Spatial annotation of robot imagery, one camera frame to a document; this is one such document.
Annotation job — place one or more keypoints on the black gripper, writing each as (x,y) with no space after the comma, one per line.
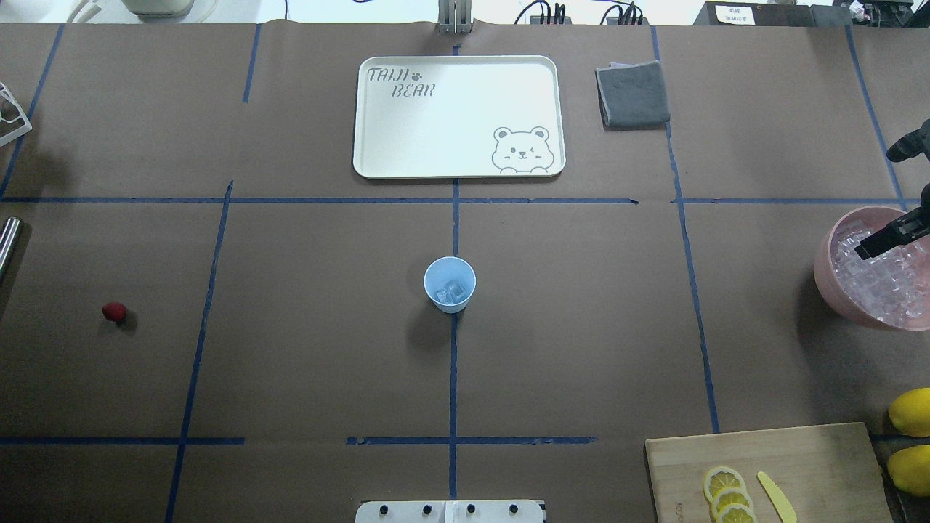
(892,235)

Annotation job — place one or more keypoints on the pile of clear ice cubes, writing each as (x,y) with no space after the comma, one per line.
(892,287)

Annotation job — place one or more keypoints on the ice cube in cup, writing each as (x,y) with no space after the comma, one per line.
(452,292)

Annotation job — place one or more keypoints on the light blue cup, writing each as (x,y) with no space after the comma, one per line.
(446,269)

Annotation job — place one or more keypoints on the pink bowl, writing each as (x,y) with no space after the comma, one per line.
(828,284)

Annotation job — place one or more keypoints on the yellow lemon right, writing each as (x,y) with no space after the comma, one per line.
(909,413)

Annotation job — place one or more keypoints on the yellow lemon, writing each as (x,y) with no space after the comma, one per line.
(909,413)
(909,470)

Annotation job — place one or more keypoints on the yellow lemon bottom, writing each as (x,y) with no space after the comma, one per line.
(909,470)

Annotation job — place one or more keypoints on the wooden cutting board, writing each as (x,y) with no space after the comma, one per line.
(828,472)

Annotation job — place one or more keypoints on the black box with label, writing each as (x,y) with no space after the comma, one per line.
(733,13)

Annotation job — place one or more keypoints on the grey folded cloth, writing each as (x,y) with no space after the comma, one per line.
(633,96)

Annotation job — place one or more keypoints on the yellow plastic knife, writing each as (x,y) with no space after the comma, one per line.
(783,507)

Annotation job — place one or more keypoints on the lemon slices row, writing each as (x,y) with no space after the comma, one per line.
(727,496)

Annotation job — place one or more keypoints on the white bear tray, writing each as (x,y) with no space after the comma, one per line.
(444,117)

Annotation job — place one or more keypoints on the red strawberry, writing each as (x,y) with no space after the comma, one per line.
(115,312)

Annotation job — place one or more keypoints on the aluminium frame post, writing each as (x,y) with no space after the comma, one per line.
(455,16)

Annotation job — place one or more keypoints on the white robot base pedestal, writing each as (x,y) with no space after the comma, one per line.
(507,510)

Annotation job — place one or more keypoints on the white wire cup rack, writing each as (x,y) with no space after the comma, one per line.
(14,121)

